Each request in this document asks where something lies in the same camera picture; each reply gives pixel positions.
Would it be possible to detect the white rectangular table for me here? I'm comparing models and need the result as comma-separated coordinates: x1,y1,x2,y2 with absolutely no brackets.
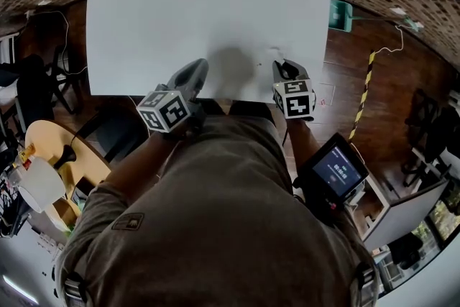
86,0,332,105

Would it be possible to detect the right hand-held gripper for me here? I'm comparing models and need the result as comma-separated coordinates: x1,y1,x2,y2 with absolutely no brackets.
272,60,316,122

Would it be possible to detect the person's left forearm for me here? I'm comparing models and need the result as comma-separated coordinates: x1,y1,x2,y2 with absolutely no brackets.
100,131,183,191

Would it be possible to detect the grey harness strap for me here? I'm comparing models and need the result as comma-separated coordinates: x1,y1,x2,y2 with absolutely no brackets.
63,271,89,307
350,262,378,307

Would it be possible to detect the black screen device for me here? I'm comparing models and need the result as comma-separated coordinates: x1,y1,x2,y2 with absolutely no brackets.
294,132,370,226

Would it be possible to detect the small white cloth piece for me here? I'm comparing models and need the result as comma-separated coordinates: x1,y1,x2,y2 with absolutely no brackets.
264,45,287,64

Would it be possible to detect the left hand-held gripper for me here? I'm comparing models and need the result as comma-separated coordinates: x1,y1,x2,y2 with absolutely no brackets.
136,59,210,133

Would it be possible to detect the person's right forearm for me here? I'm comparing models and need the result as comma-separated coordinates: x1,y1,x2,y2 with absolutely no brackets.
286,117,323,173

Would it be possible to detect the person's grey shirt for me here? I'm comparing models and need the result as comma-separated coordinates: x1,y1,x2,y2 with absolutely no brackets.
53,100,380,307

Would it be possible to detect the grey desk with white frame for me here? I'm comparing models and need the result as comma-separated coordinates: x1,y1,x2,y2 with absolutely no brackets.
359,175,450,251

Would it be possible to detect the white cable with adapter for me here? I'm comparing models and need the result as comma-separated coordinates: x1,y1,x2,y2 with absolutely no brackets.
373,12,405,55

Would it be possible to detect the black chairs group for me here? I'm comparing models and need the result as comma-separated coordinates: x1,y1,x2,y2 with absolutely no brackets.
400,88,460,188

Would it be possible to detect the black office chair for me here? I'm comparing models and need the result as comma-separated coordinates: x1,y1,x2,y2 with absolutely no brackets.
16,46,87,116

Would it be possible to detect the yellow black striped strip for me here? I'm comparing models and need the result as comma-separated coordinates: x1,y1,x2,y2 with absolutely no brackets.
347,50,377,141

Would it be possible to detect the round wooden table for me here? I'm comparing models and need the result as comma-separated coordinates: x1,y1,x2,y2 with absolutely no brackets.
24,119,112,227

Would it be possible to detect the thin white floor cable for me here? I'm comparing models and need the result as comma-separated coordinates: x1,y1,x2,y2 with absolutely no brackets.
34,9,89,76

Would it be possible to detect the green dustpan with handle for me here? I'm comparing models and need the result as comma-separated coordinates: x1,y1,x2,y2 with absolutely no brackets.
328,0,424,34

